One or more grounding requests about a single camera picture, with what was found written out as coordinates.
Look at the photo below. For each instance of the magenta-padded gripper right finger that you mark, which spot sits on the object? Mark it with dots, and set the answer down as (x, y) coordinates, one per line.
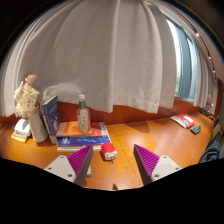
(164, 166)

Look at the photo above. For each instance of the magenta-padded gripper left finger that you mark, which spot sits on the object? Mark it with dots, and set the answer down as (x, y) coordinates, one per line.
(59, 166)

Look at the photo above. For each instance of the red and white charger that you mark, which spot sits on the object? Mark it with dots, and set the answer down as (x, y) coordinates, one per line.
(108, 151)

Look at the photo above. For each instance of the flat white book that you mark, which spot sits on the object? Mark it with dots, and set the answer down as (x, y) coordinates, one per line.
(66, 148)

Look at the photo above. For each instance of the flat blue book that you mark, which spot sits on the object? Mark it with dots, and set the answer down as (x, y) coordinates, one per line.
(80, 141)

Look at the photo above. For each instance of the flat orange book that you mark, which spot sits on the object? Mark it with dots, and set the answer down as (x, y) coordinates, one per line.
(70, 129)

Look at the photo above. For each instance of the white ceramic vase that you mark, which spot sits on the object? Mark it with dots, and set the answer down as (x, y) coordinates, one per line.
(38, 128)

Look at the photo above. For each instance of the small dark pouch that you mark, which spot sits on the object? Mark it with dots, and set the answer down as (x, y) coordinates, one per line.
(195, 129)

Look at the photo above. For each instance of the dark cloth bag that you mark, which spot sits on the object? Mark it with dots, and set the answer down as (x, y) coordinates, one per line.
(210, 151)

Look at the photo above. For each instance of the red and white booklet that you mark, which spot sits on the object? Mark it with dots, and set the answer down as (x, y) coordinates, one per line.
(183, 120)

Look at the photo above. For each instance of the yellow book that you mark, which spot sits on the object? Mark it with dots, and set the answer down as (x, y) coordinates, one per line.
(18, 137)

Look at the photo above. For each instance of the upright blue book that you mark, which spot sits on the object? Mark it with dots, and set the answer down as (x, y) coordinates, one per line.
(51, 115)

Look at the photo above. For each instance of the clear green-labelled plastic bottle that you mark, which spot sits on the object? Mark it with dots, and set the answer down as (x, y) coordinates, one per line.
(83, 116)

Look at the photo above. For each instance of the white flower bouquet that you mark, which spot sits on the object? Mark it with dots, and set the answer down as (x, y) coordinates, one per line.
(26, 98)

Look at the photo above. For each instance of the window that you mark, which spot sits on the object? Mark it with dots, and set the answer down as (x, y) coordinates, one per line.
(185, 63)

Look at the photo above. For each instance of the ceiling lights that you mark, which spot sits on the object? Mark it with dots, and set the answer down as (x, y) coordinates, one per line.
(209, 57)

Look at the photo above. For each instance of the white curtain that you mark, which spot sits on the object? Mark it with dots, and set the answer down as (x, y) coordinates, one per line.
(100, 50)

